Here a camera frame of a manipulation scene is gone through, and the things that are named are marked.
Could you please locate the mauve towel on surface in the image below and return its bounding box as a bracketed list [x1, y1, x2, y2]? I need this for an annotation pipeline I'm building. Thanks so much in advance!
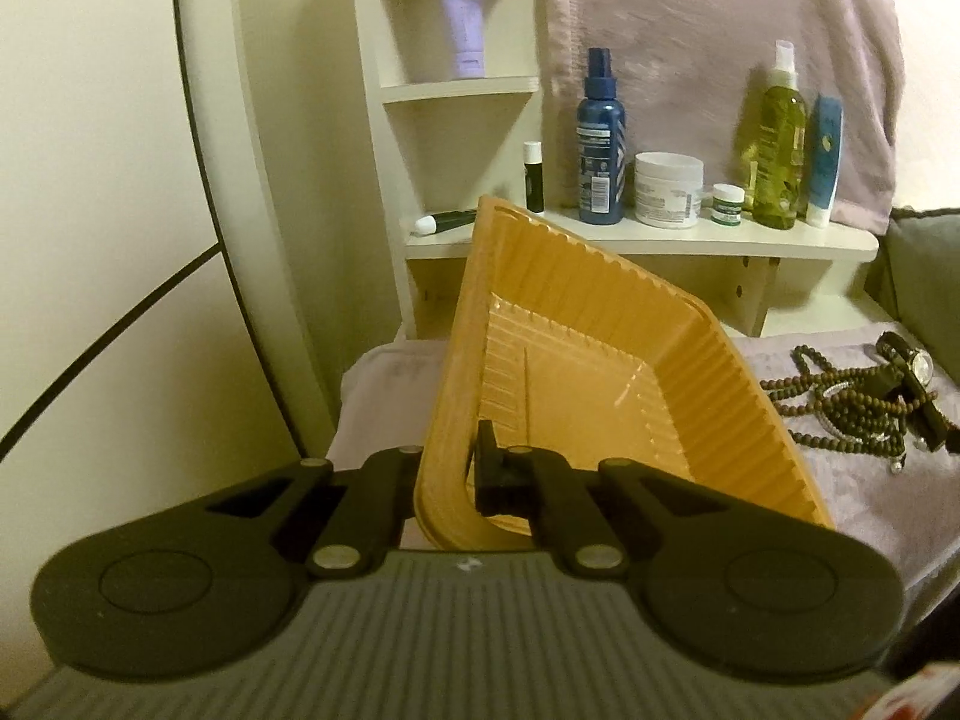
[327, 323, 958, 628]

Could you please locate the grey cushion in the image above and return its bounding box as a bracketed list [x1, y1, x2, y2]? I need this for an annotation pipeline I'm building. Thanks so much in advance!
[866, 208, 960, 383]

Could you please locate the black cable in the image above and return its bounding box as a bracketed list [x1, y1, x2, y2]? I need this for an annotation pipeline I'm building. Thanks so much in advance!
[0, 242, 226, 464]

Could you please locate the black strap wristwatch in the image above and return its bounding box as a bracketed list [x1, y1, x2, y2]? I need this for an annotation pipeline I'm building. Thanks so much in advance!
[875, 332, 958, 455]

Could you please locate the green oil spray bottle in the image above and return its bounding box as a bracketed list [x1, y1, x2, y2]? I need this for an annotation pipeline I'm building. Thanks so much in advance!
[747, 39, 807, 231]

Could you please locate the purple cosmetic tube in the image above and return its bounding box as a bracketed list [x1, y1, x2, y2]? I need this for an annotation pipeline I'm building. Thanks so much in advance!
[441, 0, 485, 78]

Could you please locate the blue spray bottle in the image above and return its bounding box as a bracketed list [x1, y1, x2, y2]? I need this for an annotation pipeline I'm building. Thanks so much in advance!
[576, 47, 626, 226]

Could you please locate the small green-label jar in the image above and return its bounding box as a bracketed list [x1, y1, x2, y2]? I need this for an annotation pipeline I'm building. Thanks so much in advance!
[711, 184, 745, 226]

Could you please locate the white wooden shelf unit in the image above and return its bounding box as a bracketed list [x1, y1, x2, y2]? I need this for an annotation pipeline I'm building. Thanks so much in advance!
[353, 0, 882, 338]

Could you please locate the orange plastic tray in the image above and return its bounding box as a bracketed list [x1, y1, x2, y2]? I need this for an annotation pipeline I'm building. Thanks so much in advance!
[413, 197, 833, 551]

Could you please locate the black white lip balm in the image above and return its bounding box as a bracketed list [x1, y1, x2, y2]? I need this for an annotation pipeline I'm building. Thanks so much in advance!
[523, 142, 545, 215]

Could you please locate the blue white tube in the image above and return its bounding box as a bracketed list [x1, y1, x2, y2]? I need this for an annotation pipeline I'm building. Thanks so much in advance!
[805, 94, 844, 227]

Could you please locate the brown bead necklace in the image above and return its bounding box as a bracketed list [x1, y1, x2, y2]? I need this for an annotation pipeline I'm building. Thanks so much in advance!
[760, 343, 939, 475]

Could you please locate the white cream jar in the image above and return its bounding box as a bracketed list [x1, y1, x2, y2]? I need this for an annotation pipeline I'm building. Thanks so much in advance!
[635, 151, 704, 229]

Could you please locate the hanging mauve towel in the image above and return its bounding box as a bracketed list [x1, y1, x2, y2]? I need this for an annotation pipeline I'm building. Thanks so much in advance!
[539, 0, 905, 234]

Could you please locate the black white pen applicator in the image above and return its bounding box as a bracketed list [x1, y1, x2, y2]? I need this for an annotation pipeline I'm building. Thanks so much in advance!
[412, 210, 477, 238]

